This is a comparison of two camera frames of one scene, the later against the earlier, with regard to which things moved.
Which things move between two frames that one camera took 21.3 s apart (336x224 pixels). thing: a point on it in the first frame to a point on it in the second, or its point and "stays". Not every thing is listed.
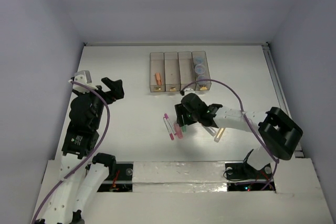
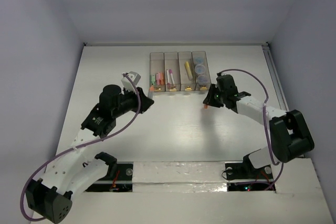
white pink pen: (167, 117) to (168, 84)
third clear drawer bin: (186, 70) stays
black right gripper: (180, 110) to (209, 99)
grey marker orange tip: (211, 130) to (150, 94)
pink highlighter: (178, 130) to (157, 78)
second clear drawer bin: (171, 72) stays
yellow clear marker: (219, 134) to (189, 71)
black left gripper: (105, 94) to (142, 100)
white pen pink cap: (170, 134) to (171, 76)
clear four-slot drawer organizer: (157, 65) stays
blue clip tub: (199, 59) stays
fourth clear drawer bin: (201, 71) stays
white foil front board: (179, 177) stays
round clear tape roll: (199, 69) stays
